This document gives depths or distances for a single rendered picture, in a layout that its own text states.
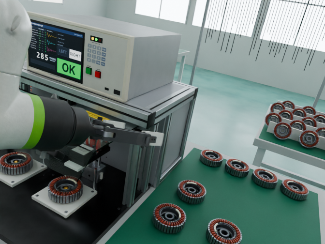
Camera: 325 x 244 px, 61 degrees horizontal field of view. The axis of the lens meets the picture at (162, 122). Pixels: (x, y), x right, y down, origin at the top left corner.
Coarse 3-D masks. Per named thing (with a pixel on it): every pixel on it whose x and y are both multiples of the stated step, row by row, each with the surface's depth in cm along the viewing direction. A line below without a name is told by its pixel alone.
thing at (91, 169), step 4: (92, 164) 104; (96, 164) 105; (88, 168) 103; (92, 168) 102; (100, 168) 103; (104, 168) 105; (84, 172) 104; (88, 172) 103; (92, 172) 102; (104, 172) 106; (84, 176) 105; (88, 176) 104; (92, 176) 103; (96, 176) 102; (104, 176) 107; (92, 180) 104; (96, 180) 103; (100, 180) 105
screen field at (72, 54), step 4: (60, 48) 93; (64, 48) 92; (68, 48) 91; (60, 52) 93; (64, 52) 92; (68, 52) 92; (72, 52) 91; (76, 52) 90; (80, 52) 89; (64, 56) 93; (68, 56) 92; (72, 56) 91; (76, 56) 91; (80, 56) 90; (80, 60) 90
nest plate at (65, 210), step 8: (40, 192) 92; (88, 192) 96; (96, 192) 97; (40, 200) 89; (48, 200) 89; (80, 200) 92; (88, 200) 94; (48, 208) 88; (56, 208) 87; (64, 208) 87; (72, 208) 88; (64, 216) 85
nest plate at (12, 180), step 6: (36, 162) 107; (36, 168) 103; (42, 168) 104; (0, 174) 97; (6, 174) 98; (18, 174) 99; (24, 174) 99; (30, 174) 100; (0, 180) 96; (6, 180) 95; (12, 180) 95; (18, 180) 96; (24, 180) 98; (12, 186) 94
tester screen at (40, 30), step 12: (36, 24) 94; (36, 36) 96; (48, 36) 94; (60, 36) 91; (72, 36) 89; (36, 48) 98; (48, 48) 95; (72, 48) 90; (48, 60) 97; (72, 60) 92
